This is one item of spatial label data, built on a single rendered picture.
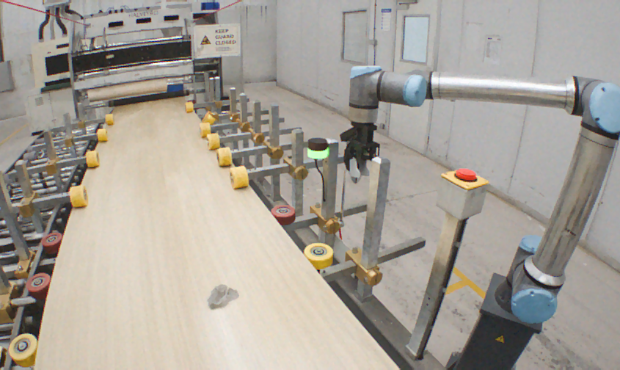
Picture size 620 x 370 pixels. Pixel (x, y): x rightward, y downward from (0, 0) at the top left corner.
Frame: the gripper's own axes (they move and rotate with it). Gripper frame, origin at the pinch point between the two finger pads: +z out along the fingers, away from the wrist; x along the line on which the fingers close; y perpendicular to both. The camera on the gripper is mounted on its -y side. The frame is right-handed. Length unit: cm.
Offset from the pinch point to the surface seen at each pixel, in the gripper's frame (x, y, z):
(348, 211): 2.3, -5.5, 15.9
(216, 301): -53, 26, 10
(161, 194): -61, -39, 11
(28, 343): -100, 27, 10
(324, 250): -20.9, 18.3, 10.4
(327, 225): -9.9, 0.8, 15.1
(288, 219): -22.4, -3.0, 11.4
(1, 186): -115, -21, -10
